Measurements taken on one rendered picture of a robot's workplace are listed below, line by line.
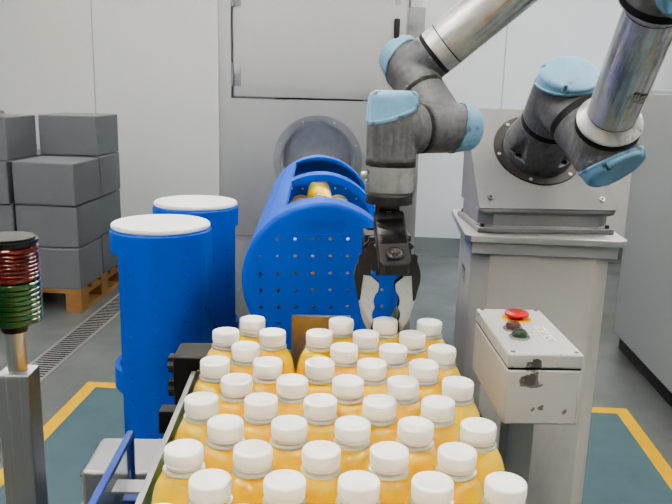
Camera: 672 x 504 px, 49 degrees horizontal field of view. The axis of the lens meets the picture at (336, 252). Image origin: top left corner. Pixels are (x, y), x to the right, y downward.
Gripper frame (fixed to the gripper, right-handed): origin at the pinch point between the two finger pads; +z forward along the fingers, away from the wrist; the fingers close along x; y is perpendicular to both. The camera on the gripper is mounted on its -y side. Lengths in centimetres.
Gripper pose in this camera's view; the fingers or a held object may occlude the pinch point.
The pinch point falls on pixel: (385, 324)
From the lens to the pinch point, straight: 115.7
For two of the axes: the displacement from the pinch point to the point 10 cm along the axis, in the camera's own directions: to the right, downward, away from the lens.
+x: -10.0, -0.2, -0.3
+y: -0.3, -2.3, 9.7
